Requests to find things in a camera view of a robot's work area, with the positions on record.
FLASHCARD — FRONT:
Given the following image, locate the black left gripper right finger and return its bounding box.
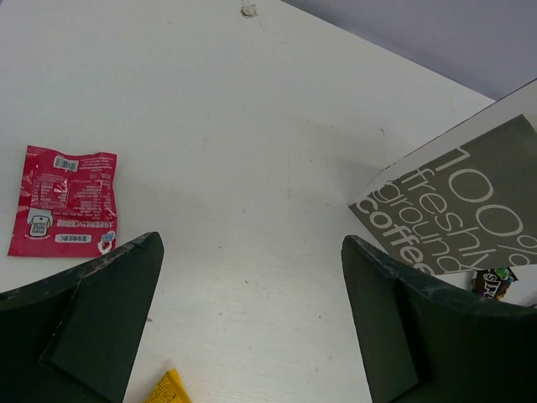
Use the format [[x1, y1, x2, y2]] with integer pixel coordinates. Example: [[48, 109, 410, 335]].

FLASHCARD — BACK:
[[341, 235, 536, 402]]

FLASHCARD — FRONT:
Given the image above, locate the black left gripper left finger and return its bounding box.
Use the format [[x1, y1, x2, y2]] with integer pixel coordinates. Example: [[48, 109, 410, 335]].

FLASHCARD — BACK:
[[1, 232, 163, 402]]

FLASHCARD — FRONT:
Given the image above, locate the purple candy packet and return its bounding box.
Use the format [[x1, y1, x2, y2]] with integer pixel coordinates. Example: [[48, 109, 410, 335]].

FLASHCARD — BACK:
[[469, 267, 519, 301]]

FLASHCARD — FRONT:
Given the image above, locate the yellow snack packet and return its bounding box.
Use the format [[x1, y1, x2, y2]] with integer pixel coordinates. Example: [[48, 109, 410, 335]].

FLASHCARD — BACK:
[[143, 369, 192, 403]]

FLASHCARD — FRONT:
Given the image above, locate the red snack packet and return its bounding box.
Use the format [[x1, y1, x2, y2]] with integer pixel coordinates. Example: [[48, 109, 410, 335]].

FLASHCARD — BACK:
[[8, 145, 117, 258]]

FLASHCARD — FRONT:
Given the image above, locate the grey coffee paper bag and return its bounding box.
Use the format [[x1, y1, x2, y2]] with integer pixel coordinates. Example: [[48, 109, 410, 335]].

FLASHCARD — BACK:
[[351, 83, 536, 275]]

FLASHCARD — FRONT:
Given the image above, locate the white debris on table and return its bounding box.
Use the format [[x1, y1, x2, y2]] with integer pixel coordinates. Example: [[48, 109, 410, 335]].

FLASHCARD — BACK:
[[240, 4, 258, 18]]

